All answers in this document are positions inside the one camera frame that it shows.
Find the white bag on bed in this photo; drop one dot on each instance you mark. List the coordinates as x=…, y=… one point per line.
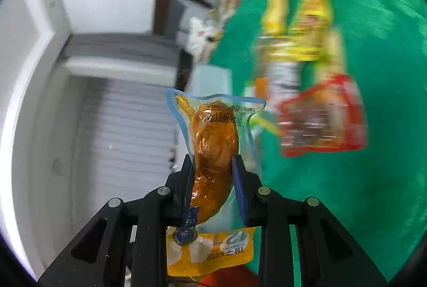
x=201, y=37

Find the plain yellow snack packet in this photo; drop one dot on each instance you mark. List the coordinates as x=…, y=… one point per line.
x=274, y=20

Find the green brocade bedspread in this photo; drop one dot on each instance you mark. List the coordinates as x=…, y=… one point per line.
x=378, y=193

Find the yellow red snack packet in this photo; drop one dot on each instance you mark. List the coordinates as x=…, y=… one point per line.
x=308, y=29

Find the clear orange snack pouch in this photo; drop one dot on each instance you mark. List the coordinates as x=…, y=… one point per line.
x=276, y=72

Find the orange chicken leg packet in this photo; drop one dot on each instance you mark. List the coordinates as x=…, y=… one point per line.
x=215, y=128

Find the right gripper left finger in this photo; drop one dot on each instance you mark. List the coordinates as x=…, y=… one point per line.
x=126, y=236

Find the beige noodle packet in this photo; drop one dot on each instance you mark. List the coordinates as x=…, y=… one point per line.
x=334, y=60

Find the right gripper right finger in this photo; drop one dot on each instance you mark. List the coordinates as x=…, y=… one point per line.
x=304, y=231

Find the red fish snack packet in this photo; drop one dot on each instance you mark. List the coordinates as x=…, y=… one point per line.
x=327, y=118

